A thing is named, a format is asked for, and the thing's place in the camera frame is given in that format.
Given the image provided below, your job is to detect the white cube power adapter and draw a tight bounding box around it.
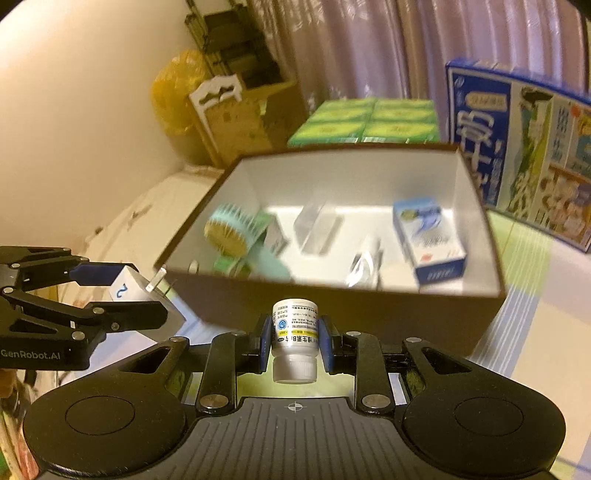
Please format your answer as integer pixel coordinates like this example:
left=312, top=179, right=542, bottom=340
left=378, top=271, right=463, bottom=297
left=108, top=266, right=185, bottom=342

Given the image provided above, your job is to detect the white pill bottle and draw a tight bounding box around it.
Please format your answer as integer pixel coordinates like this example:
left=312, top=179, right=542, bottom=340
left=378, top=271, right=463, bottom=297
left=271, top=298, right=318, bottom=384

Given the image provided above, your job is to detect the white printed tube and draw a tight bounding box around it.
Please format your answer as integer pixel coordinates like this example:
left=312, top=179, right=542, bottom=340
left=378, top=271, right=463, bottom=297
left=346, top=235, right=383, bottom=290

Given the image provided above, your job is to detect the mint green handheld fan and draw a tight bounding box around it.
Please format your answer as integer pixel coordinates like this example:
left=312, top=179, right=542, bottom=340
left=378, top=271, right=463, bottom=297
left=204, top=204, right=291, bottom=281

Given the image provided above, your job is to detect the blue white medicine box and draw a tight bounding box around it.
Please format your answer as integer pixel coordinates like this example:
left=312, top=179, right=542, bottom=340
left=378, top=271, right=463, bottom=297
left=393, top=198, right=467, bottom=286

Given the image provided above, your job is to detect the clear plastic case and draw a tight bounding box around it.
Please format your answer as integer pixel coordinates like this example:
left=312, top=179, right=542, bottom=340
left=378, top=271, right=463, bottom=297
left=294, top=200, right=344, bottom=256

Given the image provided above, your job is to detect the brown cardboard storage box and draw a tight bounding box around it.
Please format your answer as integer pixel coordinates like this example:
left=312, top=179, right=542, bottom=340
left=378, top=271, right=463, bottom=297
left=157, top=144, right=507, bottom=356

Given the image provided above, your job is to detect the checkered blue green tablecloth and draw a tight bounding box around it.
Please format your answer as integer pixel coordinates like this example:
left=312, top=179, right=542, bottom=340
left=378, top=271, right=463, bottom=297
left=174, top=209, right=591, bottom=480

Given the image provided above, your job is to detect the yellow plastic bag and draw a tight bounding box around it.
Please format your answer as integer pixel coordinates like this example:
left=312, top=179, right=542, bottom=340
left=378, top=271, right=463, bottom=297
left=150, top=50, right=211, bottom=136

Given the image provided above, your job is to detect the green tissue pack bundle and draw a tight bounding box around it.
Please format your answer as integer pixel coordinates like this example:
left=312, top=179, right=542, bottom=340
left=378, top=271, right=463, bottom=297
left=287, top=97, right=440, bottom=147

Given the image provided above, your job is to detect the tan cardboard shipping box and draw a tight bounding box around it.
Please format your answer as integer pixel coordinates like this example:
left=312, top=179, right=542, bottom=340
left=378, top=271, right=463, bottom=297
left=206, top=81, right=308, bottom=169

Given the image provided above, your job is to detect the white carved wooden board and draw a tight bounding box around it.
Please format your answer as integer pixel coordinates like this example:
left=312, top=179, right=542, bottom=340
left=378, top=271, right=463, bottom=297
left=188, top=74, right=242, bottom=165

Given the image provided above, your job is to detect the blue milk carton box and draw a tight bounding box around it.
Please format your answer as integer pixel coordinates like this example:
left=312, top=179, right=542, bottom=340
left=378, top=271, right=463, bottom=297
left=446, top=59, right=590, bottom=252

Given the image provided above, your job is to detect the pink curtain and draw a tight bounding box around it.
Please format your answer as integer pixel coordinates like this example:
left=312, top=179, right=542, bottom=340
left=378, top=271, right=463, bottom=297
left=248, top=0, right=590, bottom=126

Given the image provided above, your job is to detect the black wire rack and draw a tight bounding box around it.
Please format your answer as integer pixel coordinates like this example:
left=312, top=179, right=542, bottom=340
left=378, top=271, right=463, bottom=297
left=184, top=1, right=283, bottom=89

